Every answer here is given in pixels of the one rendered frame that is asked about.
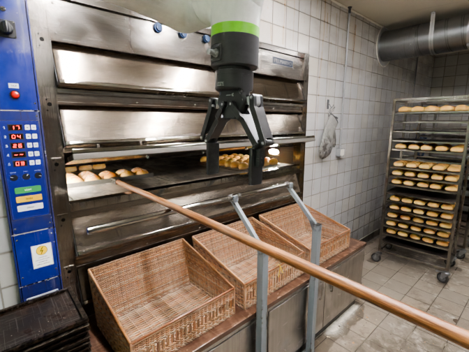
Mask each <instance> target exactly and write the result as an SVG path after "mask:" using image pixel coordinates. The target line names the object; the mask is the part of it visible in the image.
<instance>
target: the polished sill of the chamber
mask: <svg viewBox="0 0 469 352"><path fill-rule="evenodd" d="M293 170H299V165H295V164H294V165H289V166H281V167H277V168H269V169H264V170H262V176H267V175H274V174H278V173H285V172H289V171H293ZM245 179H248V172H247V173H239V174H233V175H226V176H221V177H213V178H209V179H200V180H195V181H191V182H183V183H178V184H170V185H165V186H157V187H153V188H148V189H143V190H144V191H147V192H149V193H152V194H154V195H156V196H161V195H165V194H169V193H176V192H180V191H187V190H192V189H199V188H203V187H207V186H214V185H218V184H225V183H229V182H236V181H241V180H245ZM143 198H145V197H144V196H141V195H139V194H137V193H135V192H133V191H127V192H123V193H115V194H110V195H105V196H97V197H93V198H85V199H79V200H72V201H69V204H70V212H75V211H79V210H86V209H90V208H95V207H101V206H106V205H112V204H117V203H124V202H128V201H132V200H139V199H143Z"/></svg>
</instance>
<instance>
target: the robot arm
mask: <svg viewBox="0 0 469 352"><path fill-rule="evenodd" d="M101 1H105V2H108V3H111V4H114V5H116V6H120V7H122V8H126V9H129V10H131V11H134V12H136V13H139V14H141V15H144V16H146V17H149V18H151V19H153V20H155V21H157V22H160V23H161V24H164V25H165V26H167V27H169V28H171V29H173V30H175V31H178V32H179V33H183V34H189V33H193V32H195V31H199V30H201V29H205V28H208V27H211V49H209V48H208V49H207V54H210V55H211V67H212V68H213V69H214V70H216V71H215V89H216V91H218V92H219V97H218V98H211V97H210V98H209V107H208V111H207V115H206V117H205V121H204V125H203V127H202V132H201V135H200V139H201V140H203V141H204V142H205V143H206V144H207V175H213V174H218V173H219V143H218V141H217V140H218V137H219V136H220V134H221V132H222V130H223V129H224V127H225V125H226V124H227V122H228V121H230V120H231V119H237V120H238V121H240V123H241V125H242V126H243V128H244V130H245V132H246V135H247V136H248V138H249V140H250V141H251V144H252V148H249V165H248V185H251V186H253V185H257V184H261V183H262V167H263V166H264V164H265V149H266V148H267V147H270V146H273V145H274V139H273V136H272V134H271V129H270V127H269V123H268V121H267V116H266V114H265V110H264V108H263V97H262V95H259V94H250V92H251V91H253V71H255V70H257V69H258V57H259V38H260V18H261V12H262V6H263V3H264V0H101ZM249 106H250V110H251V111H250V110H249ZM206 133H208V134H207V135H206Z"/></svg>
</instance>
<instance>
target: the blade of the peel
mask: <svg viewBox="0 0 469 352"><path fill-rule="evenodd" d="M153 176H154V173H150V172H149V173H147V174H141V175H131V176H125V177H118V178H119V179H121V181H126V180H132V179H142V178H147V177H153ZM110 182H111V181H110V178H108V179H97V180H91V181H85V182H76V183H70V184H67V186H68V189H69V188H75V187H80V186H90V185H95V184H105V183H110Z"/></svg>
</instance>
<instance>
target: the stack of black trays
mask: <svg viewBox="0 0 469 352"><path fill-rule="evenodd" d="M87 321H89V318H88V316H87V314H86V313H85V311H84V309H83V307H82V305H81V304H80V301H79V300H78V298H77V296H76V295H75V293H74V291H73V289H72V288H71V286H69V287H67V288H63V289H61V290H58V291H55V292H52V293H48V294H46V295H42V296H40V297H37V298H34V299H31V300H27V301H25V302H21V303H19V304H16V305H13V306H10V307H6V308H4V309H0V352H92V350H91V348H90V347H91V346H92V345H91V343H90V342H91V341H90V339H89V337H90V334H89V332H88V331H90V329H89V326H88V325H89V323H88V322H87Z"/></svg>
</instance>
